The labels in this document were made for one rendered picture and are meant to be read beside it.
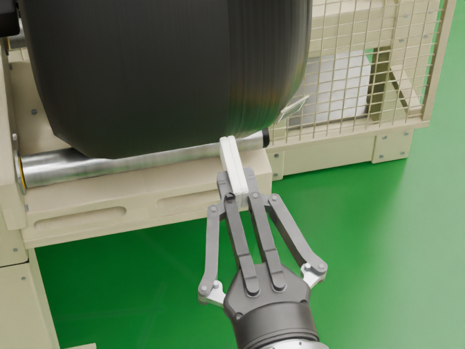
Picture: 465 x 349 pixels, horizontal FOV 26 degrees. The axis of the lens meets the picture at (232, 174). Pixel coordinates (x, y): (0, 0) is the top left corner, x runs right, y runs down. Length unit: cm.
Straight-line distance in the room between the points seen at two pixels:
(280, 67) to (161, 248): 134
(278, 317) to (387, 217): 158
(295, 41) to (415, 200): 145
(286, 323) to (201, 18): 33
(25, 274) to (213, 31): 74
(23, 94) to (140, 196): 33
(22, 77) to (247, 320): 84
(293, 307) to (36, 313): 91
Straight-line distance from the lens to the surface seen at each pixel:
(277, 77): 112
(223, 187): 101
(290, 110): 122
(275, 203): 100
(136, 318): 230
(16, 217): 137
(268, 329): 91
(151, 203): 141
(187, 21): 104
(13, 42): 157
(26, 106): 161
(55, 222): 143
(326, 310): 231
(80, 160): 137
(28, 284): 170
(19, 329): 181
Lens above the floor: 195
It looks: 50 degrees down
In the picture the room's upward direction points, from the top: straight up
